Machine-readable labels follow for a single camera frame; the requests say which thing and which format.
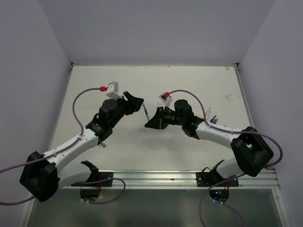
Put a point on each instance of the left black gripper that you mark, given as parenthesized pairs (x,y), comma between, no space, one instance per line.
(132,104)

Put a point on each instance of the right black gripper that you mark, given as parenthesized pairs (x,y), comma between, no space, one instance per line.
(157,121)

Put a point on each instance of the dark blue pen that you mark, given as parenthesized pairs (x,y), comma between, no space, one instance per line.
(146,112)

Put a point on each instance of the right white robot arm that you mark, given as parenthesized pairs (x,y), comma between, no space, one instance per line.
(236,165)

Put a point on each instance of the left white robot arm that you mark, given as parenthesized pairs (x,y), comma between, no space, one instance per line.
(44,174)

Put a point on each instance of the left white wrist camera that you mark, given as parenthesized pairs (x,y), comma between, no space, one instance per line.
(112,91)

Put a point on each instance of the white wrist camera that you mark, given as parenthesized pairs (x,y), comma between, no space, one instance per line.
(166,99)
(112,91)

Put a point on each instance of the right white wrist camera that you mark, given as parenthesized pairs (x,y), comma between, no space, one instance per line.
(166,99)

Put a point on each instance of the aluminium right side rail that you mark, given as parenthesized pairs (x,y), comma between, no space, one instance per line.
(250,150)

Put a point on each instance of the aluminium rail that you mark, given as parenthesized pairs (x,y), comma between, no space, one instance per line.
(165,179)
(250,150)

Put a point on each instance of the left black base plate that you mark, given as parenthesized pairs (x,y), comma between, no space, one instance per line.
(104,179)

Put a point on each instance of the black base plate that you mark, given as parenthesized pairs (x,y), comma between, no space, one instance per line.
(205,180)
(104,179)

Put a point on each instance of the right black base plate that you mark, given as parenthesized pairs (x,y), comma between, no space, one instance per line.
(205,180)

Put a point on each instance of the aluminium front rail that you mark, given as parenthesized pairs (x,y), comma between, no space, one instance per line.
(165,179)

